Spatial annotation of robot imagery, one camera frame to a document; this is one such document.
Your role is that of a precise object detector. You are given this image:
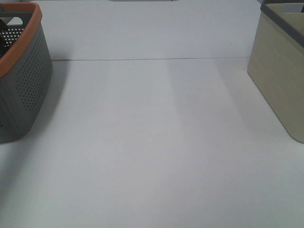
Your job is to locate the beige basket grey rim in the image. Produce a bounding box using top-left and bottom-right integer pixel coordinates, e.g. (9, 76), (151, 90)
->
(247, 0), (304, 143)

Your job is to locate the grey perforated basket orange rim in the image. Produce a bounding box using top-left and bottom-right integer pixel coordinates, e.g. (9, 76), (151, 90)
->
(0, 2), (53, 143)

